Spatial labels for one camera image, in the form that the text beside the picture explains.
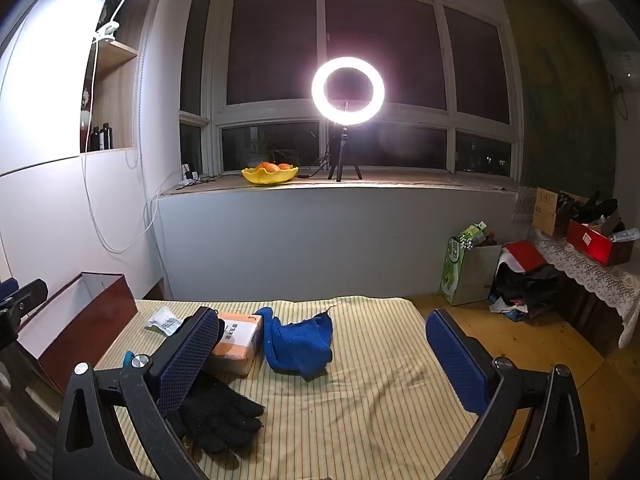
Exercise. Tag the white air conditioner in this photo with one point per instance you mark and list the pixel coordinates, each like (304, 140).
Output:
(631, 67)

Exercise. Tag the yellow fruit bowl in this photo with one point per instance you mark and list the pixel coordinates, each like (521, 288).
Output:
(270, 176)

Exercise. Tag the blue knit cloth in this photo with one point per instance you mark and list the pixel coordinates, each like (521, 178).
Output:
(295, 345)

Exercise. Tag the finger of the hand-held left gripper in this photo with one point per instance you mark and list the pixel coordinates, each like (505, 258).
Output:
(27, 294)

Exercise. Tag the red cardboard box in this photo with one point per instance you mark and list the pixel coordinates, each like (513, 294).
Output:
(590, 242)

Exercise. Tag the brown cardboard box with shoes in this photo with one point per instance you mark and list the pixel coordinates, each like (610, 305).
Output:
(600, 210)

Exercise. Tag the orange tissue pack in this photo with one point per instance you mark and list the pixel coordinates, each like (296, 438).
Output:
(240, 340)

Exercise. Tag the black glove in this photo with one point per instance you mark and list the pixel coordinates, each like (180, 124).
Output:
(215, 405)

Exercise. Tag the white framed window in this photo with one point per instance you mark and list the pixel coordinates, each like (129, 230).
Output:
(275, 50)

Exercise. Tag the small white plastic packet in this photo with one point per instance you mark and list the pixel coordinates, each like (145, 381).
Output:
(162, 321)

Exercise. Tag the white storage box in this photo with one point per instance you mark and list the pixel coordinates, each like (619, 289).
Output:
(100, 320)

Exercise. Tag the wooden wall shelf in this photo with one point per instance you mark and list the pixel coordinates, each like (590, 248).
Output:
(120, 90)

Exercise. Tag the green paper bag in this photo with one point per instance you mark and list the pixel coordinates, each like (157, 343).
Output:
(470, 275)

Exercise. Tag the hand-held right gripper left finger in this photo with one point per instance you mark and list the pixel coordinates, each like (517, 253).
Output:
(185, 355)

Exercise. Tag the small teal object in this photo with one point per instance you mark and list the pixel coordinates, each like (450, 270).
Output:
(128, 359)

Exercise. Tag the white lace tablecloth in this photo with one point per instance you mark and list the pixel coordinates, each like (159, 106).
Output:
(590, 270)

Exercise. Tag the dark wooden cabinet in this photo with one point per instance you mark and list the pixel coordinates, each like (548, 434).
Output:
(590, 310)

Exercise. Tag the dark clothes pile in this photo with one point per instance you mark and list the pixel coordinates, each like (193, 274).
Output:
(525, 290)

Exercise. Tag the white power strip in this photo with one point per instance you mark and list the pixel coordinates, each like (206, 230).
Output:
(190, 175)

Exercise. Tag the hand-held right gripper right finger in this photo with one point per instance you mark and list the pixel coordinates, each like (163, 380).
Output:
(455, 360)

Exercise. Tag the dark bottle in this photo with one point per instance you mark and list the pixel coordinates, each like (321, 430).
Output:
(95, 140)
(106, 137)

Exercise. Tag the black tripod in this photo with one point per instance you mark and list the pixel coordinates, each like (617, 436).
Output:
(342, 155)

